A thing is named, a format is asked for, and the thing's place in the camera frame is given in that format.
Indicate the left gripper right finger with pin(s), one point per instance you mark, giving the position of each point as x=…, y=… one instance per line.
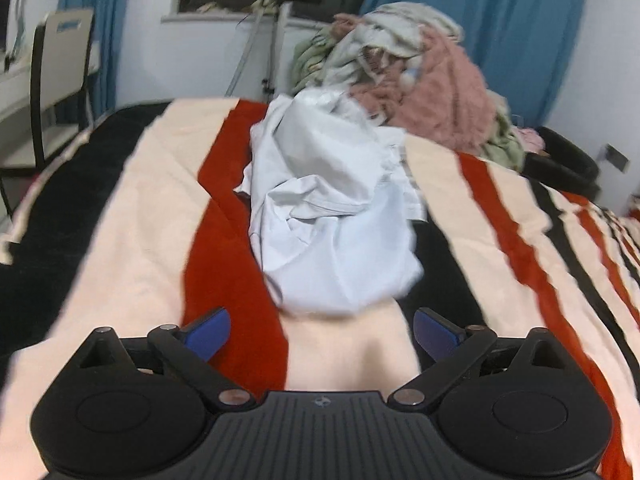
x=455, y=351

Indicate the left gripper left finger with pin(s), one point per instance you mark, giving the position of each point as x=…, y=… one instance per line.
x=185, y=352

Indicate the white shirt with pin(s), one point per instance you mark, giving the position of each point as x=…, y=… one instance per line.
x=331, y=205

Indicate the striped red black cream blanket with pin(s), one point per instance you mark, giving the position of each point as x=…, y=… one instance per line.
x=138, y=224

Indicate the black bedside seat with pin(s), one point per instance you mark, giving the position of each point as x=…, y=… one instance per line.
x=563, y=166

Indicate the pink fluffy blanket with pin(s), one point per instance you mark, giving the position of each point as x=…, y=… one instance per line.
x=439, y=95

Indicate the grey white garment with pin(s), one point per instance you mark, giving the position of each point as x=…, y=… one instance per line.
x=394, y=30

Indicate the green patterned garment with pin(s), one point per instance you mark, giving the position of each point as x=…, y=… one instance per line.
x=502, y=147

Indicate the white desk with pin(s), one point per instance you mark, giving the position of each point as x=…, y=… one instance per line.
x=15, y=90

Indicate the blue right curtain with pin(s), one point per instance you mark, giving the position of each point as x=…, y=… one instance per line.
x=522, y=47

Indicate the blue curtain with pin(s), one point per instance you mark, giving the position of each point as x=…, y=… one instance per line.
x=108, y=26
x=522, y=47

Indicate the grey metal tripod stand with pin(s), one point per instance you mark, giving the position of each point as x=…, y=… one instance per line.
x=279, y=12

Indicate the blue left curtain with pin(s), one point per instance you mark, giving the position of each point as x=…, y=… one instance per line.
x=108, y=26

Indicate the wall power socket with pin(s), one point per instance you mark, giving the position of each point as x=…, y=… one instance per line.
x=616, y=158

